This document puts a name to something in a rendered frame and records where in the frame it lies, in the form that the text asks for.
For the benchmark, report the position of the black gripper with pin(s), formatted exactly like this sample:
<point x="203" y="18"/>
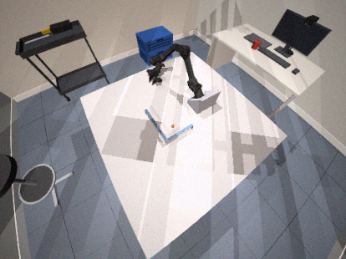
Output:
<point x="156" y="79"/>

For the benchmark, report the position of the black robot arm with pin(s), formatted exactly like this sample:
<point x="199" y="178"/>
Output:
<point x="185" y="54"/>

